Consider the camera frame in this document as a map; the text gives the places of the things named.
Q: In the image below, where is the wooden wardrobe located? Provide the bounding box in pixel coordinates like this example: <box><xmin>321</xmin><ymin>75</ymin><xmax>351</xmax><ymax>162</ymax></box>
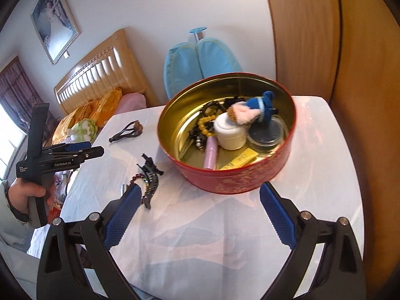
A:
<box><xmin>261</xmin><ymin>0</ymin><xmax>400</xmax><ymax>300</ymax></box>

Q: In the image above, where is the yellow cream tube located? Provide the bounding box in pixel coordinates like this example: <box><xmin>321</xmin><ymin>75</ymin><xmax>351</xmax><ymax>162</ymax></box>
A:
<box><xmin>217</xmin><ymin>148</ymin><xmax>259</xmax><ymax>172</ymax></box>

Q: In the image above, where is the small black hair clip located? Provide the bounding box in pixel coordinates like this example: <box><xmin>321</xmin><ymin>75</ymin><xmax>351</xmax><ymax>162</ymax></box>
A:
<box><xmin>200</xmin><ymin>99</ymin><xmax>231</xmax><ymax>117</ymax></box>

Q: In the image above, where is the light purple tube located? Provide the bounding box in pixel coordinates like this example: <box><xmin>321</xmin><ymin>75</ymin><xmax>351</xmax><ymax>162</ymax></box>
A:
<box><xmin>202</xmin><ymin>135</ymin><xmax>219</xmax><ymax>170</ymax></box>

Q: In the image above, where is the dark wooden roller massager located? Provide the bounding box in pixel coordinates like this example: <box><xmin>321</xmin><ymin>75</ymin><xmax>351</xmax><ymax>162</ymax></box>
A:
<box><xmin>108</xmin><ymin>119</ymin><xmax>145</xmax><ymax>144</ymax></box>

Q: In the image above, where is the orange patterned pillow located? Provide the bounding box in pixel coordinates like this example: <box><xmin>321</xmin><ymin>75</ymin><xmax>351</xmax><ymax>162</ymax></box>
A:
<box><xmin>50</xmin><ymin>87</ymin><xmax>123</xmax><ymax>146</ymax></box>

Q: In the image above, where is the framed wall picture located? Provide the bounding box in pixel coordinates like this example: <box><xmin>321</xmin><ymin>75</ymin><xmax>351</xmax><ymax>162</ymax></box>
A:
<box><xmin>30</xmin><ymin>0</ymin><xmax>81</xmax><ymax>66</ymax></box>

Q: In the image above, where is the beige padded headboard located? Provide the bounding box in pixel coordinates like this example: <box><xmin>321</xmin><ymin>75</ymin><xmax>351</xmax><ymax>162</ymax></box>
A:
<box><xmin>53</xmin><ymin>28</ymin><xmax>157</xmax><ymax>116</ymax></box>

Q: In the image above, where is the clear round container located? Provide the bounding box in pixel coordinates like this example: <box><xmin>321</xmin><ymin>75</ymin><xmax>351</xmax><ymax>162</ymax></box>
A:
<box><xmin>248</xmin><ymin>115</ymin><xmax>290</xmax><ymax>154</ymax></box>

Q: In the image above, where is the white cream jar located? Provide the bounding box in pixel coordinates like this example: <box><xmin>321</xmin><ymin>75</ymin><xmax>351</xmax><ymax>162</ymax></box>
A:
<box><xmin>213</xmin><ymin>112</ymin><xmax>248</xmax><ymax>151</ymax></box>

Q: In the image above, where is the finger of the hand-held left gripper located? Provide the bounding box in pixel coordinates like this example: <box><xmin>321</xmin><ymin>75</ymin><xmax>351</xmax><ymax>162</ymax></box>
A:
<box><xmin>42</xmin><ymin>141</ymin><xmax>93</xmax><ymax>156</ymax></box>
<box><xmin>73</xmin><ymin>145</ymin><xmax>106</xmax><ymax>163</ymax></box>

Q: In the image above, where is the yellow bead bracelet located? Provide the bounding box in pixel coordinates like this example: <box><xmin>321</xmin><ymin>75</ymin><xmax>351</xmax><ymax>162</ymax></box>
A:
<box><xmin>197</xmin><ymin>114</ymin><xmax>220</xmax><ymax>138</ymax></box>

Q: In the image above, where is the light blue cushioned chair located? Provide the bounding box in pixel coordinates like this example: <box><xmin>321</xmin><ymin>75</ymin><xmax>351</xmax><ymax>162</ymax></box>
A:
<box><xmin>163</xmin><ymin>26</ymin><xmax>244</xmax><ymax>101</ymax></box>

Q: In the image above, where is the black hair claw clip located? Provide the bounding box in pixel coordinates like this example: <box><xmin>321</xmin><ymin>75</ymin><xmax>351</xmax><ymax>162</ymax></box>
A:
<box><xmin>136</xmin><ymin>153</ymin><xmax>165</xmax><ymax>211</ymax></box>

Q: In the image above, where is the round red tin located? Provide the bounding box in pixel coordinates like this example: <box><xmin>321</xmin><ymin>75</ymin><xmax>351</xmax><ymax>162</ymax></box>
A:
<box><xmin>157</xmin><ymin>72</ymin><xmax>297</xmax><ymax>196</ymax></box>

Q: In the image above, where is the green and white plush toy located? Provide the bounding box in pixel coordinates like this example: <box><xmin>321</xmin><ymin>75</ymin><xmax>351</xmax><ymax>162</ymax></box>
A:
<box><xmin>68</xmin><ymin>118</ymin><xmax>98</xmax><ymax>143</ymax></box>

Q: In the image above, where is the person's left forearm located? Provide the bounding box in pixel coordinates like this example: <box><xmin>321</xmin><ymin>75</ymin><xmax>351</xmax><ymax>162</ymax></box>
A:
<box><xmin>0</xmin><ymin>179</ymin><xmax>42</xmax><ymax>258</ymax></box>

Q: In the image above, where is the dark purple curtain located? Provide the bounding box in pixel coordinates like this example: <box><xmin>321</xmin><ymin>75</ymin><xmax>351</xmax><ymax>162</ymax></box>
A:
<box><xmin>0</xmin><ymin>55</ymin><xmax>41</xmax><ymax>138</ymax></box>

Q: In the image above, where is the window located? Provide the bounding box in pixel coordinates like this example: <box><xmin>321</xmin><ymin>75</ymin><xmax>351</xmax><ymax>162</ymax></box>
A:
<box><xmin>0</xmin><ymin>102</ymin><xmax>27</xmax><ymax>176</ymax></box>

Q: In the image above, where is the blue plush toy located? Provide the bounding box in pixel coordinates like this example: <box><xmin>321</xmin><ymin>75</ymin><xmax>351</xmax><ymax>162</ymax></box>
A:
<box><xmin>226</xmin><ymin>91</ymin><xmax>277</xmax><ymax>126</ymax></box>

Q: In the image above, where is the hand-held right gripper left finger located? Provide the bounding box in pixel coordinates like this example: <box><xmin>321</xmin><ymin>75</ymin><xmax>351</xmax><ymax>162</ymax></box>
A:
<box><xmin>37</xmin><ymin>183</ymin><xmax>143</xmax><ymax>300</ymax></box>

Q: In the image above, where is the dark red bead bracelet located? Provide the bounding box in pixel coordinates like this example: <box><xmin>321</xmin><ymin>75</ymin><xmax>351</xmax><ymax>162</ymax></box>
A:
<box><xmin>129</xmin><ymin>172</ymin><xmax>148</xmax><ymax>191</ymax></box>

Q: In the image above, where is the person's left hand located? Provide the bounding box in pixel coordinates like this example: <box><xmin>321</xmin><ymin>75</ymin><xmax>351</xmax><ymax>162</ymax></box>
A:
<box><xmin>8</xmin><ymin>178</ymin><xmax>56</xmax><ymax>213</ymax></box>

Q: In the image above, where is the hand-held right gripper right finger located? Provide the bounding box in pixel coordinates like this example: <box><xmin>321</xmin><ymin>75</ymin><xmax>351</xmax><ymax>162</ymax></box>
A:
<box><xmin>259</xmin><ymin>181</ymin><xmax>366</xmax><ymax>300</ymax></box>

